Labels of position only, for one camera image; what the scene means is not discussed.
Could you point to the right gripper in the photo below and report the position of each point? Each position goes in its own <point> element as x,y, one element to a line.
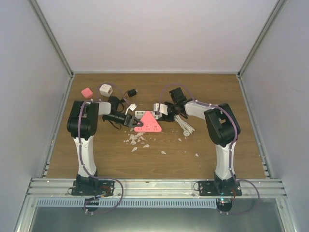
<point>167,119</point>

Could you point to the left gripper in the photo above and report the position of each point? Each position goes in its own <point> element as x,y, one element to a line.
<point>128,121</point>

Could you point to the white power strip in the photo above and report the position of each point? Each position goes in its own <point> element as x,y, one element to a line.
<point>139,114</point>

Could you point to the large pink socket block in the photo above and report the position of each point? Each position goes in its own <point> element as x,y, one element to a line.
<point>148,123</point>

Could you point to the black power adapter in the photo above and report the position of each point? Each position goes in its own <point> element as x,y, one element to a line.
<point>132,92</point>

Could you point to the white tiger cube socket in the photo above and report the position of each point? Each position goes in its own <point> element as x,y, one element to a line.
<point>106,90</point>

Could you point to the small pink plug adapter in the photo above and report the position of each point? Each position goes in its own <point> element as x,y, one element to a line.
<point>87,93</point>

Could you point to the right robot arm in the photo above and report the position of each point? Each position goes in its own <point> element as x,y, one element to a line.
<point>222,127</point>

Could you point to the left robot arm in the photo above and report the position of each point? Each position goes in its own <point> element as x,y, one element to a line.
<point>82,125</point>

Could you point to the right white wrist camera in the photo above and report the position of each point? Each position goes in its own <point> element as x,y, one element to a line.
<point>160,108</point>

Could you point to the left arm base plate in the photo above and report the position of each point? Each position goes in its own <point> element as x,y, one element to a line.
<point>95,187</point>

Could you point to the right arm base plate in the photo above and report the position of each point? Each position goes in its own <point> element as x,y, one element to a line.
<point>218,188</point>

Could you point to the left aluminium frame post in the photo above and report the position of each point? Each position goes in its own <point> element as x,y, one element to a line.
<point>43,21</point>

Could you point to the aluminium frame post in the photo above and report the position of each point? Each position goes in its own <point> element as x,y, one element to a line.
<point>266,27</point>
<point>43,21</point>

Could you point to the grey slotted cable duct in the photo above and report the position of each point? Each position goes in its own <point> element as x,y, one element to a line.
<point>130,203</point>

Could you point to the aluminium front rail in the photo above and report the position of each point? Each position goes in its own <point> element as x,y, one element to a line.
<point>150,188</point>

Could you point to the right aluminium frame post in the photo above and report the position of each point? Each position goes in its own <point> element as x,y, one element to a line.
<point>266,27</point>

